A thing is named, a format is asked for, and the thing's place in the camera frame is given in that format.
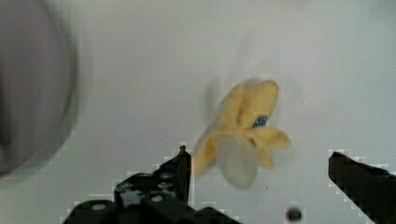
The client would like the yellow plush peeled banana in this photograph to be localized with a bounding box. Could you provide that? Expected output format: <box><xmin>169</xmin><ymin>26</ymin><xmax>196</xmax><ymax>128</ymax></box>
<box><xmin>191</xmin><ymin>80</ymin><xmax>291</xmax><ymax>189</ymax></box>

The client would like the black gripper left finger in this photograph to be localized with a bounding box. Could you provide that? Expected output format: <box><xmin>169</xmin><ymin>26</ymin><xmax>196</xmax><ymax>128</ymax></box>
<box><xmin>114</xmin><ymin>146</ymin><xmax>191</xmax><ymax>209</ymax></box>

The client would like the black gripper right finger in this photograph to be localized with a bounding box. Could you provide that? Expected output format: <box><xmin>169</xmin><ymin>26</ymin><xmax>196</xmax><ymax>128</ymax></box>
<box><xmin>328</xmin><ymin>152</ymin><xmax>396</xmax><ymax>224</ymax></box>

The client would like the grey round plate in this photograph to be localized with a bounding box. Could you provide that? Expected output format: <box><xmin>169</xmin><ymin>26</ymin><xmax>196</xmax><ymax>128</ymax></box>
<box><xmin>1</xmin><ymin>0</ymin><xmax>77</xmax><ymax>176</ymax></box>

